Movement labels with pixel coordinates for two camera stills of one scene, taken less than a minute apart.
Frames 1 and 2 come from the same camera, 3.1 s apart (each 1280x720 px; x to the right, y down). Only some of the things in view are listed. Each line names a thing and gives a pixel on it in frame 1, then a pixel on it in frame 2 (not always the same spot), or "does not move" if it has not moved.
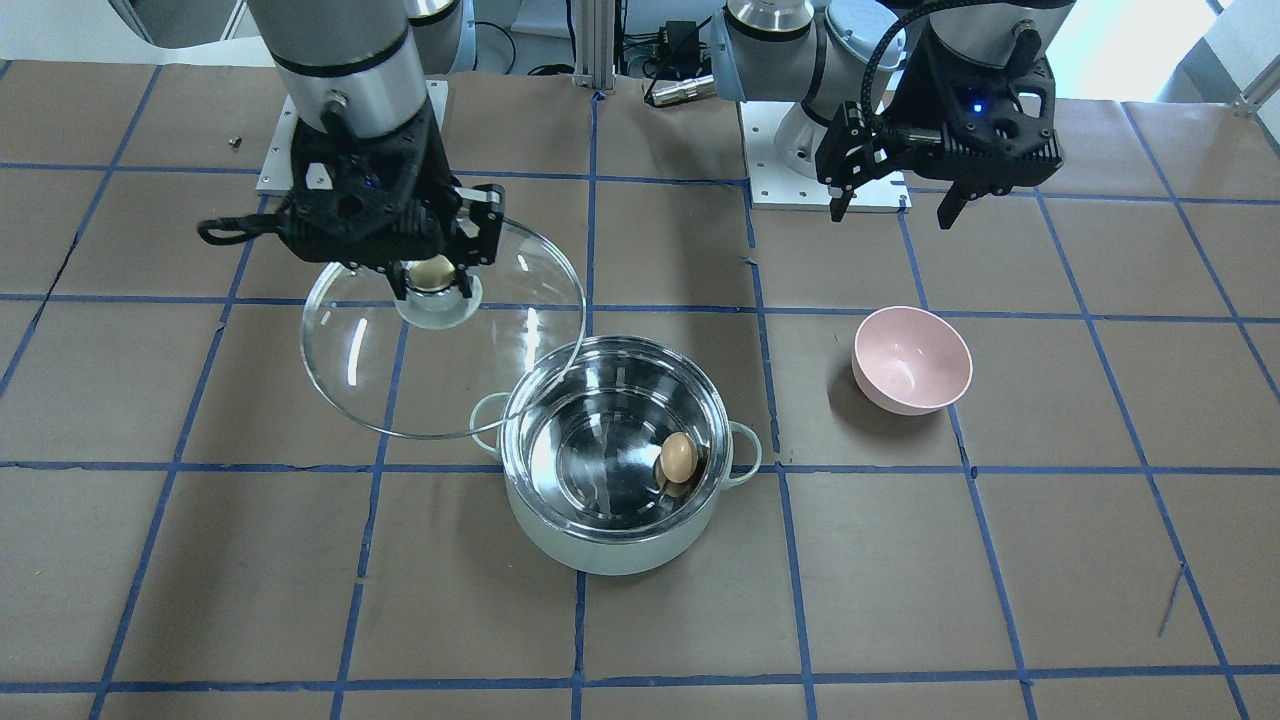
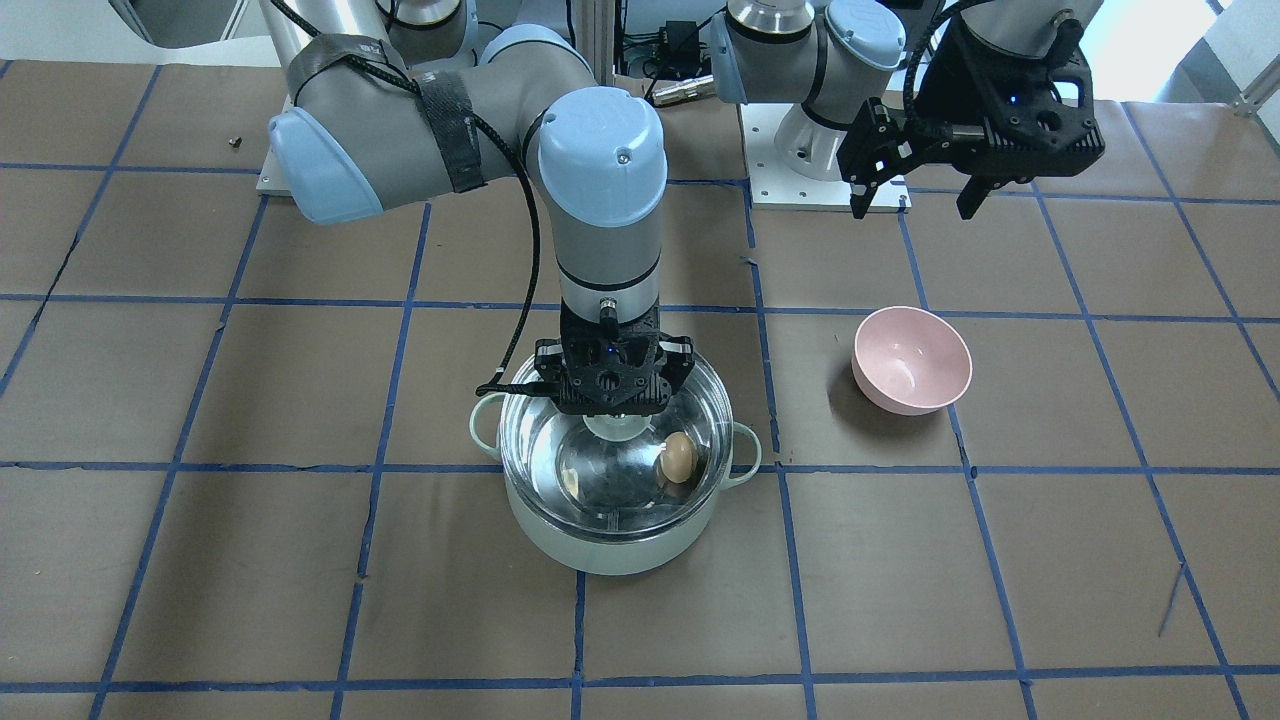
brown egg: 678,457 does not move
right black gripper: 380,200 to 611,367
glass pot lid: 436,364 to 619,477
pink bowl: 910,361 does not move
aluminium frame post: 595,45 does not move
